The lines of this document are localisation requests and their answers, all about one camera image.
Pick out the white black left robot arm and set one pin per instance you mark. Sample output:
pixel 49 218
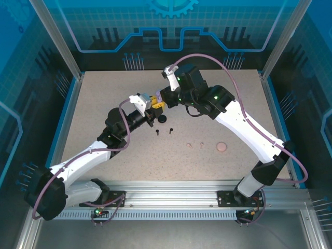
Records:
pixel 85 158

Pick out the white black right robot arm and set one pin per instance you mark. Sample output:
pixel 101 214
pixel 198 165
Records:
pixel 249 129

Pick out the lavender earbud charging case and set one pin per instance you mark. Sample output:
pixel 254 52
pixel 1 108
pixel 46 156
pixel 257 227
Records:
pixel 159 95

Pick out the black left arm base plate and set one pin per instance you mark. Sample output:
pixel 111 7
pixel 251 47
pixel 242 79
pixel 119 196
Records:
pixel 116 194

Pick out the aluminium side rail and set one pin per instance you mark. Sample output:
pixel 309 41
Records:
pixel 27 230
pixel 315 230

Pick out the aluminium frame post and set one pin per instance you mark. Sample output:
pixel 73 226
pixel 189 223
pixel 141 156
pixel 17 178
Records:
pixel 58 39
pixel 281 39

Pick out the black earbud charging case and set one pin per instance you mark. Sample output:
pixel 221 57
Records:
pixel 162 119

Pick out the small LED circuit board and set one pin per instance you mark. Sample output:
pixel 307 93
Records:
pixel 249 213
pixel 98 212

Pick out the pink earbud charging case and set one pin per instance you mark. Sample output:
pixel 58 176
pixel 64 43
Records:
pixel 221 146

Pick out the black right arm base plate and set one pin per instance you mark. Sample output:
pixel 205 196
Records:
pixel 224 198

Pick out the grey metal tray panel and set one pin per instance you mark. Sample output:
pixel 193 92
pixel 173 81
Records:
pixel 168 236

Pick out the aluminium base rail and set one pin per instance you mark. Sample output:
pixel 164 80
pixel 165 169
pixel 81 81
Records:
pixel 171 193

